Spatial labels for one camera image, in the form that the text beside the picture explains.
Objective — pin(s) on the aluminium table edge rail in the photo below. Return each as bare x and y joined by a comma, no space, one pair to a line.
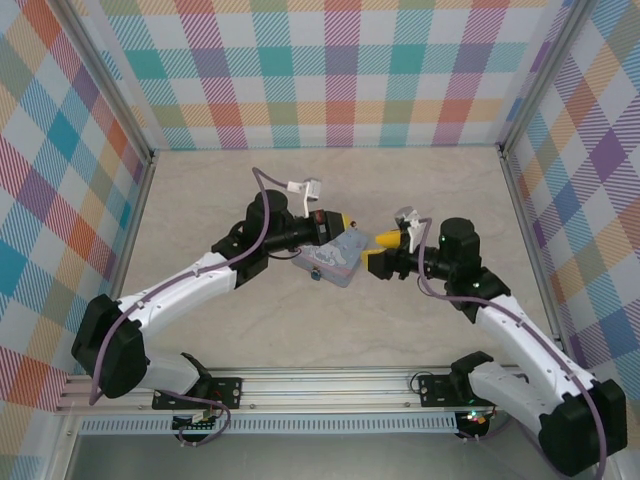
132,235
530,250

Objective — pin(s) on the circuit board with lit LEDs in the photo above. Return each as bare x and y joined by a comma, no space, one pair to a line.
475,422

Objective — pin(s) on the black circuit board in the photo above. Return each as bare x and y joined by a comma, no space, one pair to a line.
192,426

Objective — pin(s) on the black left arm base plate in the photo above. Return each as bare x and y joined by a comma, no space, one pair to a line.
227,392

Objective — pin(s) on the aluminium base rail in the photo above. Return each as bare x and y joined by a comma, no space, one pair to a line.
325,390

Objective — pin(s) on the grey metal panel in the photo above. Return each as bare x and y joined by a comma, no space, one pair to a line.
325,460

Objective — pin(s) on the aluminium left corner post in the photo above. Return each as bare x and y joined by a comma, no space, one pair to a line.
107,80

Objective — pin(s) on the aluminium left table edge rail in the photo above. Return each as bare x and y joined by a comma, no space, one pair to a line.
132,235

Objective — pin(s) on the aluminium right corner post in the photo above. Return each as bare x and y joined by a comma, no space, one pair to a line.
540,65

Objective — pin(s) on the aluminium corner post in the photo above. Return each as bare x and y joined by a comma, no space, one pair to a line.
107,80
540,65

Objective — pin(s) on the light blue plastic bag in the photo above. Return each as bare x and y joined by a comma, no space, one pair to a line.
345,255

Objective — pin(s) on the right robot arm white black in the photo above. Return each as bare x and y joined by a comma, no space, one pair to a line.
515,330

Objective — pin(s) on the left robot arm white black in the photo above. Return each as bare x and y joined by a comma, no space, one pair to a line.
175,290

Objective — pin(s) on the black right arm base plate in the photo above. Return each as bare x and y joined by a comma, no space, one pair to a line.
432,392

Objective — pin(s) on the aluminium right table edge rail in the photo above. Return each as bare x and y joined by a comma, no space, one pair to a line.
530,250

